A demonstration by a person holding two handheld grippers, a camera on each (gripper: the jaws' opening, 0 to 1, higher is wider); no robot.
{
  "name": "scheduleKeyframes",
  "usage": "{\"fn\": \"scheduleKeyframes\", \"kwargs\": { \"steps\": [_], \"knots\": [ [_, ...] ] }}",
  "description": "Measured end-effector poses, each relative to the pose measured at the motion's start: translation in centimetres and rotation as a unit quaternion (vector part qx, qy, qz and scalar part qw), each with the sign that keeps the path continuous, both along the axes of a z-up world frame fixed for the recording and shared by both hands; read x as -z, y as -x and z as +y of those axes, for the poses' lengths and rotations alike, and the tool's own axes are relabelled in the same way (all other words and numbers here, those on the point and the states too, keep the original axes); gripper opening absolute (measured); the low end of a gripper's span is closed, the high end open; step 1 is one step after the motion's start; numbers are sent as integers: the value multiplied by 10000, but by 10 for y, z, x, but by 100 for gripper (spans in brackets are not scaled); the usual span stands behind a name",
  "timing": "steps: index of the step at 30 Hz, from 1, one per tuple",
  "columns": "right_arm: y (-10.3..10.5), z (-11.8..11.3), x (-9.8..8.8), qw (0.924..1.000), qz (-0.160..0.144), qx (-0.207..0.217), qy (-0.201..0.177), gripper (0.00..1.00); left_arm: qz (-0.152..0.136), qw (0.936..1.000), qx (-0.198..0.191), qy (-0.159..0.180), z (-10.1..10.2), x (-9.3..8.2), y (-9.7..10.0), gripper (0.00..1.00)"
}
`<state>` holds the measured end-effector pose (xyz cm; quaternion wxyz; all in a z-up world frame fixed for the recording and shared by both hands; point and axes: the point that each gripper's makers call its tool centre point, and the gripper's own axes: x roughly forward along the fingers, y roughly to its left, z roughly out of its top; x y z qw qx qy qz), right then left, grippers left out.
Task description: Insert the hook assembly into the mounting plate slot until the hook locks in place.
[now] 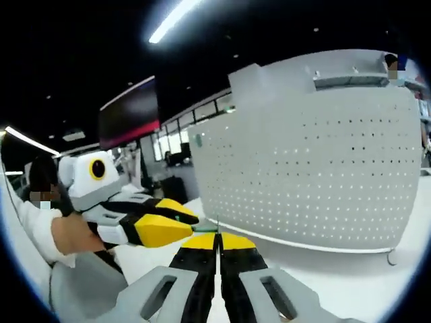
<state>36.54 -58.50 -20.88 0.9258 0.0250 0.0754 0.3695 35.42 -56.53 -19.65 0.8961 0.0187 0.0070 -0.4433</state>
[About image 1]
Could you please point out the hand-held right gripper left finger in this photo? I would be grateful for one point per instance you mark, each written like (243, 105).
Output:
(198, 266)

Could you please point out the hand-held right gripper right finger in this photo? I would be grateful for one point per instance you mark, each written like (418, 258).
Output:
(239, 266)

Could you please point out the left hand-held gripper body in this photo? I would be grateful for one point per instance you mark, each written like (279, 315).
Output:
(84, 188)

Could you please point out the green hook assembly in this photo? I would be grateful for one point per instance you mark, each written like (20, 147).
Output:
(205, 229)
(198, 140)

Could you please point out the white perforated mounting plate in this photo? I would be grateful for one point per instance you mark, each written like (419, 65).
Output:
(303, 185)

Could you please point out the person's left hand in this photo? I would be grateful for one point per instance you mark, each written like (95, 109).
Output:
(74, 235)

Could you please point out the black case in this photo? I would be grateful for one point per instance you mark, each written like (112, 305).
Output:
(173, 190)

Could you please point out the black computer monitor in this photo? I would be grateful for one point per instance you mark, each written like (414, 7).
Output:
(185, 149)

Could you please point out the person's grey clothing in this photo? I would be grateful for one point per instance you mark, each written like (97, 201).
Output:
(84, 286)

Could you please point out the ceiling light strip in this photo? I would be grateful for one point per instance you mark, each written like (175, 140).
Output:
(165, 27)

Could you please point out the grey metal shelf rack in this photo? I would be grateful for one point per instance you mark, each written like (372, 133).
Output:
(424, 107)
(350, 80)

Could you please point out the large dark wall screen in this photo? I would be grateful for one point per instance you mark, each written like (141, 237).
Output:
(129, 114)

